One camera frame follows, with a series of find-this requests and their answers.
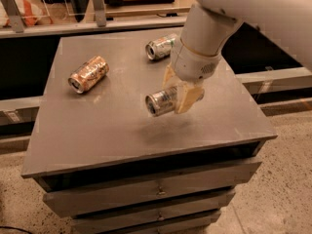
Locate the lower grey drawer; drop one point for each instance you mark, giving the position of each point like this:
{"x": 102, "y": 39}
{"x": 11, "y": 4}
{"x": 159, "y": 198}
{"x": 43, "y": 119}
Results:
{"x": 172, "y": 224}

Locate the middle grey drawer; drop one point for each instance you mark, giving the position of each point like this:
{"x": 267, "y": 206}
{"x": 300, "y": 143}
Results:
{"x": 158, "y": 212}

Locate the green and silver soda can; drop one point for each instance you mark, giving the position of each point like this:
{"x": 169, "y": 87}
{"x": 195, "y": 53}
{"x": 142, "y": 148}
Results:
{"x": 161, "y": 47}

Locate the orange and white bag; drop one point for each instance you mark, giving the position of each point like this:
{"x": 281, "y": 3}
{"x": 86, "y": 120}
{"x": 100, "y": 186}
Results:
{"x": 30, "y": 13}

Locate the left metal railing post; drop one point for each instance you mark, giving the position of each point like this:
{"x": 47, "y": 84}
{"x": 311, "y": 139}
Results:
{"x": 13, "y": 13}

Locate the silver redbull can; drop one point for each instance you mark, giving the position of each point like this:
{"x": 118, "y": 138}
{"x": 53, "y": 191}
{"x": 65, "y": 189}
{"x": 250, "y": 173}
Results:
{"x": 162, "y": 102}

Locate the grey drawer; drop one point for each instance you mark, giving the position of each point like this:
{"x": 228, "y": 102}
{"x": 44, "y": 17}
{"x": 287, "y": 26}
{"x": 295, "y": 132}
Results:
{"x": 158, "y": 212}
{"x": 147, "y": 188}
{"x": 172, "y": 224}

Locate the upper grey drawer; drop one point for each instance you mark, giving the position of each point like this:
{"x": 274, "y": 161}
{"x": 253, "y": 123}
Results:
{"x": 147, "y": 188}

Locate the middle metal railing post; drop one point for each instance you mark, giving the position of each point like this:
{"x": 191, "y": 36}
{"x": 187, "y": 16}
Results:
{"x": 99, "y": 13}

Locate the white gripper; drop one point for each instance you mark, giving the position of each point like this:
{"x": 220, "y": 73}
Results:
{"x": 191, "y": 63}

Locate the grey drawer cabinet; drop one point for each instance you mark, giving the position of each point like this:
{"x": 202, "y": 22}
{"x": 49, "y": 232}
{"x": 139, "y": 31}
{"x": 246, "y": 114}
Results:
{"x": 107, "y": 134}

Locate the metal railing post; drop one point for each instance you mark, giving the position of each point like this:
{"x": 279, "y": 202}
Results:
{"x": 13, "y": 13}
{"x": 99, "y": 13}

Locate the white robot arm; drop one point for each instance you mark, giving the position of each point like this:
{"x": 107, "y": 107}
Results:
{"x": 210, "y": 23}

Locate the orange soda can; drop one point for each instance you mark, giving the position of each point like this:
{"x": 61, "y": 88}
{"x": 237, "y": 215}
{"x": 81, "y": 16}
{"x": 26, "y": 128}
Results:
{"x": 88, "y": 74}

